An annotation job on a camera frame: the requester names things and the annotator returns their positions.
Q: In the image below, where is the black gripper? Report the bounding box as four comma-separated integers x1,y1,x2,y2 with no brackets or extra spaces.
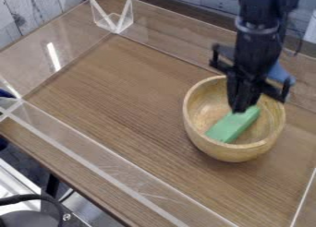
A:
211,19,295,113

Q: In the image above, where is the black cable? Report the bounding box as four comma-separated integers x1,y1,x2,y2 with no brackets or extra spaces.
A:
0,193,67,227

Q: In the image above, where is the clear acrylic corner bracket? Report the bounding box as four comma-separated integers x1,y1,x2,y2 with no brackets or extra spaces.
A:
89,0,134,34

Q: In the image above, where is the black table leg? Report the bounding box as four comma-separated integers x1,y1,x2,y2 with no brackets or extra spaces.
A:
46,174,61,197

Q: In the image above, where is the metal bracket with screw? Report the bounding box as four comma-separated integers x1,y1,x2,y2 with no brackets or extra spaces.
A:
62,207,91,227

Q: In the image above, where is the green rectangular block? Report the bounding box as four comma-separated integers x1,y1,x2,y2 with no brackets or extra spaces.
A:
205,106,261,143

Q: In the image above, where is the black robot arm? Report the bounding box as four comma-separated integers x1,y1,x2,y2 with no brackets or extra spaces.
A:
211,0,299,113

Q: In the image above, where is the clear acrylic front wall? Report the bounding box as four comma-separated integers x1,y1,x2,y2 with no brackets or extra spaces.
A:
0,76,240,227

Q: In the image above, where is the brown wooden bowl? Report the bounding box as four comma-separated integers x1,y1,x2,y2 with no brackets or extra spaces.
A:
182,76,286,162

